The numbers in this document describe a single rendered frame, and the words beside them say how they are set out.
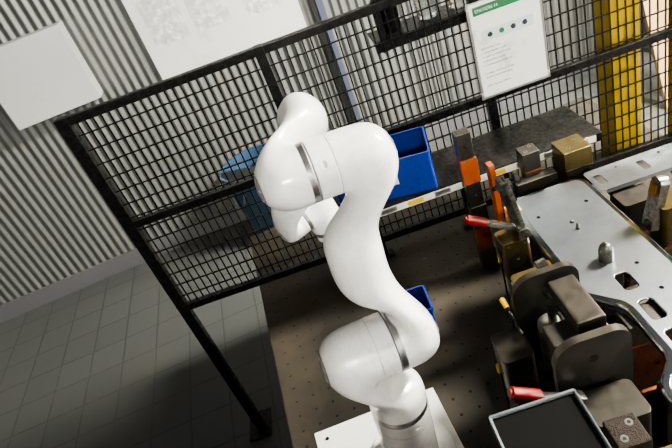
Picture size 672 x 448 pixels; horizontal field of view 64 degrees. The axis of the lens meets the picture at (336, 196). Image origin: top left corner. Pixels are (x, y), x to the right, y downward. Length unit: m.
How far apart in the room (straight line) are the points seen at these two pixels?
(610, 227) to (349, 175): 0.81
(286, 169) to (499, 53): 1.10
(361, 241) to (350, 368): 0.25
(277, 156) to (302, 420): 0.96
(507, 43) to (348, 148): 1.04
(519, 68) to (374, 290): 1.08
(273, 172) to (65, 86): 2.77
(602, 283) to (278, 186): 0.79
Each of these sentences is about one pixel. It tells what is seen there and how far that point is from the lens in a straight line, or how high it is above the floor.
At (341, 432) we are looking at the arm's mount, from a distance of 1.44.
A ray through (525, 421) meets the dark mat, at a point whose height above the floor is 1.16.
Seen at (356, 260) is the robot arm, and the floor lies 1.39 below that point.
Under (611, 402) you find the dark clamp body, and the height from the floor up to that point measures 1.08.
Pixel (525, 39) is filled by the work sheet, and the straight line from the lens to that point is 1.81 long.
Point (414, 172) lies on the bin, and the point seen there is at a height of 1.10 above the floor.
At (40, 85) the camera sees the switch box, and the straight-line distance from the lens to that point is 3.53.
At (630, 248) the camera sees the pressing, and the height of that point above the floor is 1.00.
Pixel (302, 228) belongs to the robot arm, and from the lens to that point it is 1.26.
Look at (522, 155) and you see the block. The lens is 1.62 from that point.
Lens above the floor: 1.94
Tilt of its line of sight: 31 degrees down
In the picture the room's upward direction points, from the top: 21 degrees counter-clockwise
